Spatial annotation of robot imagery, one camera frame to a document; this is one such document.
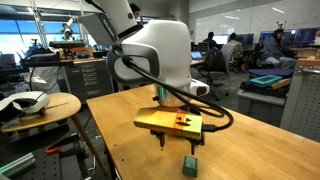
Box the metallic grey gripper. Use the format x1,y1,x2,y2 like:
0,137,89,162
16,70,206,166
149,83,205,156

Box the green block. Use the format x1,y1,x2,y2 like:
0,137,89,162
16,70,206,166
182,155,199,178

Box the wooden office desk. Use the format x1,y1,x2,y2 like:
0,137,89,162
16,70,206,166
190,58,206,68

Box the grey black office chair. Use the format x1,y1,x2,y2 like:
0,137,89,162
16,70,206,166
203,43,236,102

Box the grey storage bin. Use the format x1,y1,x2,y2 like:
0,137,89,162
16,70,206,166
237,89,287,128

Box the open laptop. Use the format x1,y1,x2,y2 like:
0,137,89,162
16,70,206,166
190,50,204,61

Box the black fabric bundle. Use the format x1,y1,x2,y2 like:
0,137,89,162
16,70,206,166
239,80,291,98

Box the seated person dark top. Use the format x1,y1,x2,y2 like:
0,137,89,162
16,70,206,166
202,31,217,51

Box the teal tray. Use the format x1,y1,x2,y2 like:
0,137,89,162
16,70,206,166
249,74,284,88

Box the black drawer cabinet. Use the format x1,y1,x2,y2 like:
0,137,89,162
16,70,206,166
63,58,115,104

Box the seated person light shirt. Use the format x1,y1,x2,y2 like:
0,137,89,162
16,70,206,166
227,32,246,71

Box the computer monitor bright white screen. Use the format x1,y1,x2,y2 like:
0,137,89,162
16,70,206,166
211,34,229,46

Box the blue folded cushion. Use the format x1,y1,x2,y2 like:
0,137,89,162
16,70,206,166
248,68,294,80

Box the round wooden side table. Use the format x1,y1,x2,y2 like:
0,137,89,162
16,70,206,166
0,92,111,178

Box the wooden plank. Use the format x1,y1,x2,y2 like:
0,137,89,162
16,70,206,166
270,78,293,90

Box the dark computer monitor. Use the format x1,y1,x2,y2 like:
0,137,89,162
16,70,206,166
235,33,254,46

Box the dark perforated breadboard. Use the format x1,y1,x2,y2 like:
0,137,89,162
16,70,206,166
18,146,83,180

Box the seated person grey hoodie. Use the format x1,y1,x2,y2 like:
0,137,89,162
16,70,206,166
259,29,296,70

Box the grey perforated metal cabinet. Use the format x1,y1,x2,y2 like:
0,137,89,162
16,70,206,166
279,58,320,143

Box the computer monitor blue screen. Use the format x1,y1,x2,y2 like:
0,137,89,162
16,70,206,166
293,27,320,47
259,29,298,46

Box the grey softbox light panel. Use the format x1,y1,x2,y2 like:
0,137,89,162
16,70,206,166
78,12,118,47

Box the white cloth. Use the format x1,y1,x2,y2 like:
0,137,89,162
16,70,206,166
29,65,68,94

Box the white headset device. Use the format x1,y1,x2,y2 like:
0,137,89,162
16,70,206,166
0,90,51,116

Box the aluminium extrusion bar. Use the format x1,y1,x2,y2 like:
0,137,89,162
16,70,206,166
0,152,37,178

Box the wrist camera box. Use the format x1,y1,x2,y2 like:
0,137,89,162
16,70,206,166
133,106,204,140

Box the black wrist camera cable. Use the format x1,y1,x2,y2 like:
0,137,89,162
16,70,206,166
113,43,235,133

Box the orange handled tool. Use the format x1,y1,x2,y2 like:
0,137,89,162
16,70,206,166
44,145,63,156

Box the thin black headset cable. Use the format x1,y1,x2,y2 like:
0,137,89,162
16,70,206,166
1,66,62,129

